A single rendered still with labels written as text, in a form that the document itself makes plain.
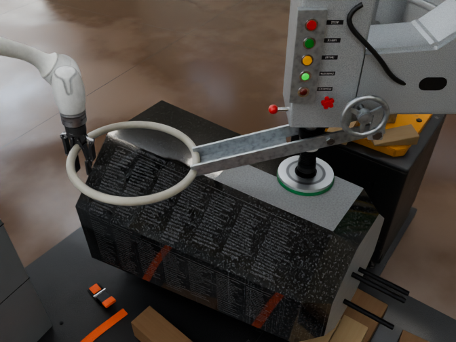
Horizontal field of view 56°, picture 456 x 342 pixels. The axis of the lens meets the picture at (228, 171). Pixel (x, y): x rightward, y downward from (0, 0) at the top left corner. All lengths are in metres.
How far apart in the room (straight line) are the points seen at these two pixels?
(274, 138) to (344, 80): 0.40
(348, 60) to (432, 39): 0.25
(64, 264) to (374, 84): 1.93
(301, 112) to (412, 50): 0.36
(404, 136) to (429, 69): 0.74
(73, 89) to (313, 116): 0.80
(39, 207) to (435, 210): 2.55
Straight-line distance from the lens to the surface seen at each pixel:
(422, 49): 1.42
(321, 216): 1.56
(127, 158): 1.91
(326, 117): 1.42
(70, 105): 1.60
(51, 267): 2.66
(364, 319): 2.27
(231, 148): 1.65
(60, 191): 3.13
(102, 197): 1.50
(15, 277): 2.08
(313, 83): 1.33
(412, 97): 1.48
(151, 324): 2.16
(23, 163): 3.49
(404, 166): 2.09
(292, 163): 1.72
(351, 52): 1.33
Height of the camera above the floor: 1.96
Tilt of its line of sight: 40 degrees down
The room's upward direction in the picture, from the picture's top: straight up
